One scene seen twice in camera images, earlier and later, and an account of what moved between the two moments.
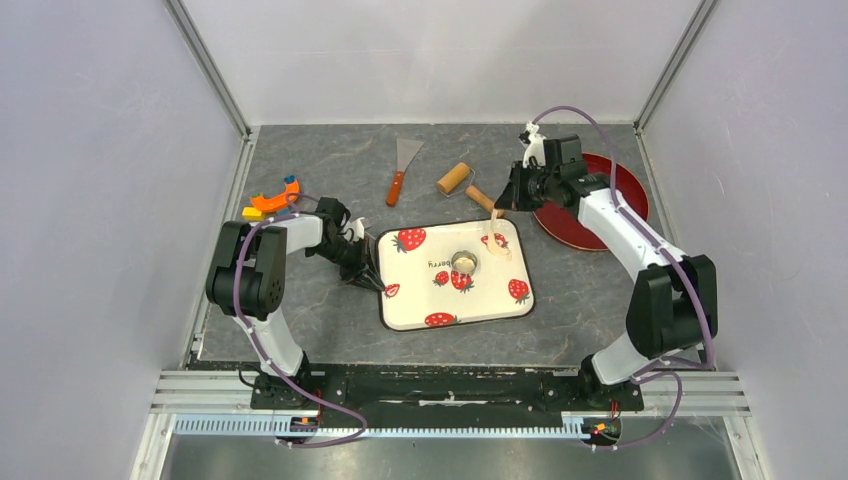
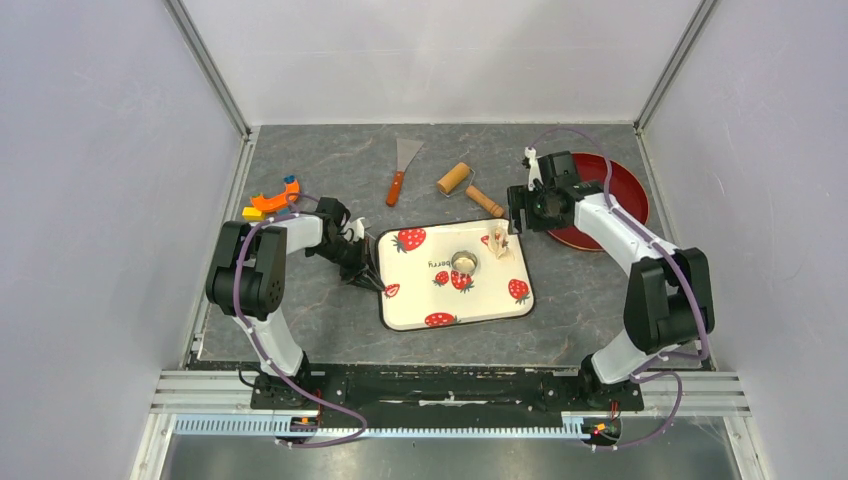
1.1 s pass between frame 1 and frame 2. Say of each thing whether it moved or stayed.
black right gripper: moved
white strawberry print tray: stayed
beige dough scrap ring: moved
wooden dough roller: stayed
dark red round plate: stayed
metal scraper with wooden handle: stayed
